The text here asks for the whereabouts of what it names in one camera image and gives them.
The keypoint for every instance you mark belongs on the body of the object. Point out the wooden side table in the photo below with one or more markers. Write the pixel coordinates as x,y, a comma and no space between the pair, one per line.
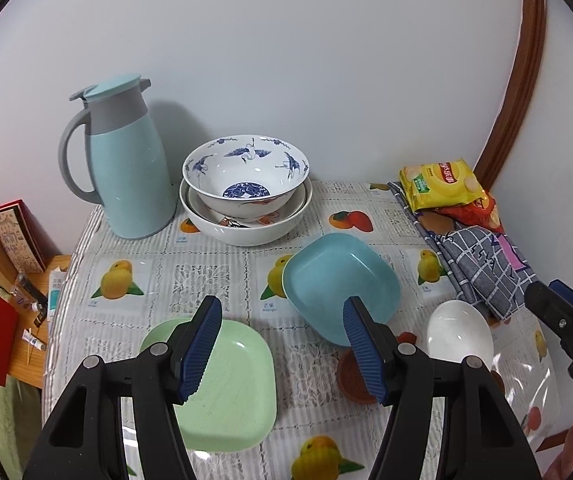
59,265

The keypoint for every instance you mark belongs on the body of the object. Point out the light blue thermos jug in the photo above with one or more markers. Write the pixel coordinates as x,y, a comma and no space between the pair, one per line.
126,175

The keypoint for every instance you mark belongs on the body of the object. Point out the fruit printed tablecloth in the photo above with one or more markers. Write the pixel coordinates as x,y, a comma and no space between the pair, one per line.
206,270

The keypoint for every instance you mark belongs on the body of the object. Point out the small white bowl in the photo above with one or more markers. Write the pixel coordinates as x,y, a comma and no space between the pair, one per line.
459,335

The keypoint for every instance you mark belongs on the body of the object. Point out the brown wooden door frame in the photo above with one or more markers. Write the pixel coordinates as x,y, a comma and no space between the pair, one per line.
516,85

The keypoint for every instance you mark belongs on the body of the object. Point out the grey checked folded cloth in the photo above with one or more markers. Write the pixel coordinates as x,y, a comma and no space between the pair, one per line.
486,270

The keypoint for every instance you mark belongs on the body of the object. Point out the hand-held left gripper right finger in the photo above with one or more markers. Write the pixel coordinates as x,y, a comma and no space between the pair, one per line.
361,355

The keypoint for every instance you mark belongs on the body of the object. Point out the red chips bag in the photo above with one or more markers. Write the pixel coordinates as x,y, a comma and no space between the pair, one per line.
481,215

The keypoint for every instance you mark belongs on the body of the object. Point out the white bowl with orange fish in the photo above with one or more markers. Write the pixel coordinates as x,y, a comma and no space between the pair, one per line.
266,218

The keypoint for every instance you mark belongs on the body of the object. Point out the dark small bottle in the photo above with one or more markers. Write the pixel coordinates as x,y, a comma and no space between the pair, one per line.
31,292

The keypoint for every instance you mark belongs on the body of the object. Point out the green square plate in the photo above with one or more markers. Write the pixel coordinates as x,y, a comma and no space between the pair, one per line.
236,385

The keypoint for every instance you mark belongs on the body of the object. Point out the large white bowl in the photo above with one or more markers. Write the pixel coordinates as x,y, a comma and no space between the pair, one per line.
236,236

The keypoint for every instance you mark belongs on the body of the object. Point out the blue square plate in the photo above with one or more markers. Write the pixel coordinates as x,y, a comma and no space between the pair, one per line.
331,280

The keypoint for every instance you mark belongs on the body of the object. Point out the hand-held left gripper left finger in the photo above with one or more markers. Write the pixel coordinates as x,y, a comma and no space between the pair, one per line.
199,350

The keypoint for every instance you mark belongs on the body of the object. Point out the yellow chips bag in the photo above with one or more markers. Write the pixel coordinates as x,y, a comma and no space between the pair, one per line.
441,182

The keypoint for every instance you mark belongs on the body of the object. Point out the blue crane patterned bowl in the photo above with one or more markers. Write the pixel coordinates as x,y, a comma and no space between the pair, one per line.
246,180

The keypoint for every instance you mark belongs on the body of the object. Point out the small white tube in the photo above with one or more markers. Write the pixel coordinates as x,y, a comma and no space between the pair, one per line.
34,339

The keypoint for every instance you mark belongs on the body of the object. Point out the terracotta saucer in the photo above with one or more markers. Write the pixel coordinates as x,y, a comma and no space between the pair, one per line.
351,380

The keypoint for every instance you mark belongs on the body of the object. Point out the green cloth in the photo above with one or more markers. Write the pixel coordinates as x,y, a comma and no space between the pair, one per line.
11,425

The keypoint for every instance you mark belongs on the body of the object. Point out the patterned booklet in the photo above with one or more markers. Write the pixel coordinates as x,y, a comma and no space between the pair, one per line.
16,240

